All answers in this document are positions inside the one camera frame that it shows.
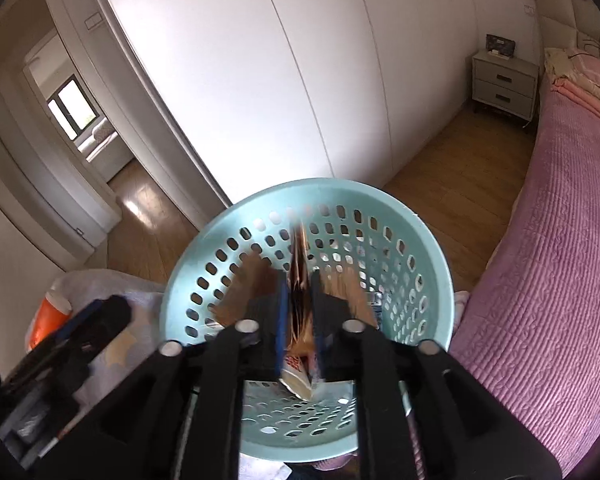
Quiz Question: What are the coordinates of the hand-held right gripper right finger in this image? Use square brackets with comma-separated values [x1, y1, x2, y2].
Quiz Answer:
[310, 270, 563, 480]

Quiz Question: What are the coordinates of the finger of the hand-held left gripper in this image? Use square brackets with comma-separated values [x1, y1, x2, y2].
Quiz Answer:
[2, 294, 133, 396]

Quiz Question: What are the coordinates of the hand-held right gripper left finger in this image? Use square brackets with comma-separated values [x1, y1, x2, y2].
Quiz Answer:
[40, 272, 288, 480]

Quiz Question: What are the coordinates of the brown snack packet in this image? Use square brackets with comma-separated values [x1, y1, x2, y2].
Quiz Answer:
[214, 220, 381, 402]

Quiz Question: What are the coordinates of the teal plastic basket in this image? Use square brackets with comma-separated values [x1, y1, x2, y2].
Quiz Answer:
[159, 178, 455, 463]

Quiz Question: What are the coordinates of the orange cup with white lid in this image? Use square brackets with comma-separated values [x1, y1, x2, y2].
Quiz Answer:
[27, 287, 74, 352]

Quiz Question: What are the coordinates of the white bed with bedding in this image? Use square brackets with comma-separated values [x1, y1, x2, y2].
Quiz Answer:
[75, 117, 136, 182]

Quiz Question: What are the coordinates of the dark framed window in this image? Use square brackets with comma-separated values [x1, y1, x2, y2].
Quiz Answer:
[47, 74, 94, 140]

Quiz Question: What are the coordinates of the bed with pink cover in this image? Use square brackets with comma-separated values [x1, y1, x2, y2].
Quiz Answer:
[449, 55, 600, 477]

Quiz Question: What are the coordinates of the white wardrobe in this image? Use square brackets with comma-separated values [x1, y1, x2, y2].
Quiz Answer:
[87, 0, 481, 207]

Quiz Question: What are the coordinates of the cream nightstand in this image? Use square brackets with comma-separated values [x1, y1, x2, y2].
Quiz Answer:
[471, 50, 540, 122]

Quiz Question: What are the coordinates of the cream pillow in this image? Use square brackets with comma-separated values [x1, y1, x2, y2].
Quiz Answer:
[543, 47, 578, 86]

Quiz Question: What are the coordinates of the folded peach blanket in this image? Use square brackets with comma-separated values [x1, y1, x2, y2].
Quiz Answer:
[550, 57, 600, 132]

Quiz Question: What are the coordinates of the beige padded headboard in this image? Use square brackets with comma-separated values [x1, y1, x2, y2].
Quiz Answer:
[530, 0, 600, 77]

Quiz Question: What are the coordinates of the white door frame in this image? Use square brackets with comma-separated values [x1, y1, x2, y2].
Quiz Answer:
[36, 0, 234, 262]

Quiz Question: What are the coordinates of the dark picture frame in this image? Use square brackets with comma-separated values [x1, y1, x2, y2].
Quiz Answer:
[485, 34, 517, 59]

